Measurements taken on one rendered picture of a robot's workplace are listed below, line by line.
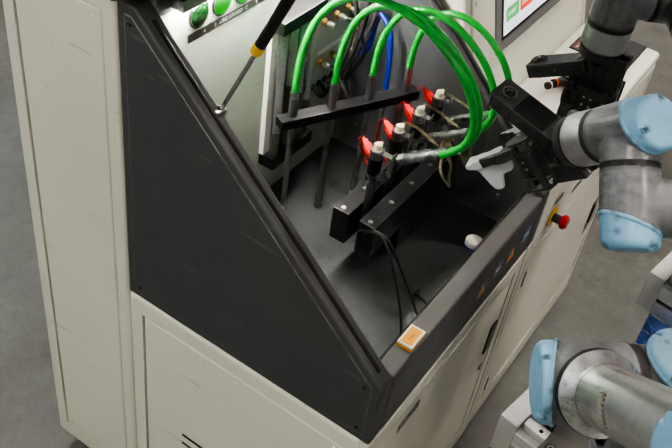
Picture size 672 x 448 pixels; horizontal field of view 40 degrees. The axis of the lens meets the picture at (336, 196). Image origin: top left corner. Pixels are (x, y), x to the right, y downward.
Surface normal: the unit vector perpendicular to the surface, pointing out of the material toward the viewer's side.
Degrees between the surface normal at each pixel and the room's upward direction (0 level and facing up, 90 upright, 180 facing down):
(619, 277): 0
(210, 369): 90
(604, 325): 0
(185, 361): 90
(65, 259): 90
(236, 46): 90
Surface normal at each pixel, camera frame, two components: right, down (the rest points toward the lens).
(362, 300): 0.11, -0.75
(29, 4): -0.56, 0.49
